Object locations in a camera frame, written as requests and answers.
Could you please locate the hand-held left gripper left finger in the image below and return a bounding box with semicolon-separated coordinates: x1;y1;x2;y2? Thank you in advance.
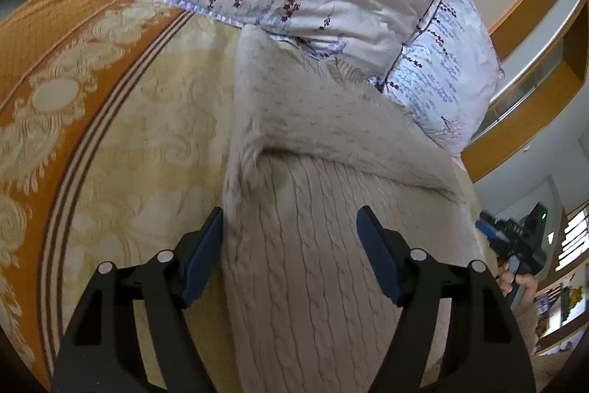
52;206;224;393

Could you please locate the person's right hand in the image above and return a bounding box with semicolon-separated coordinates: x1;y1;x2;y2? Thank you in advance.
496;257;538;311

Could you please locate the wooden bookshelf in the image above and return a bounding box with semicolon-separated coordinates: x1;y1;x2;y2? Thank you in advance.
534;200;589;357

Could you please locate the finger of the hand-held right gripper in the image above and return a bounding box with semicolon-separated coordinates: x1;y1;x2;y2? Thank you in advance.
476;211;518;246

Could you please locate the orange patterned bedspread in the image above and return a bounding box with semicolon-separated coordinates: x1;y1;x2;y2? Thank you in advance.
0;0;498;393

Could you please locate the beige cable-knit sweater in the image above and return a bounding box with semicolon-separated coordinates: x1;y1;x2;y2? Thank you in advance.
222;26;500;393

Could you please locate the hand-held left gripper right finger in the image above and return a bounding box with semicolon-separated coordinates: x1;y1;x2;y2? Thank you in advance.
356;206;537;393

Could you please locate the floral white pillow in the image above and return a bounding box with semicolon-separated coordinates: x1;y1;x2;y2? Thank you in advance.
60;0;506;157

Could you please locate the wooden headboard shelf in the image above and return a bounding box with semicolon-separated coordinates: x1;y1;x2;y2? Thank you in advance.
461;0;589;183

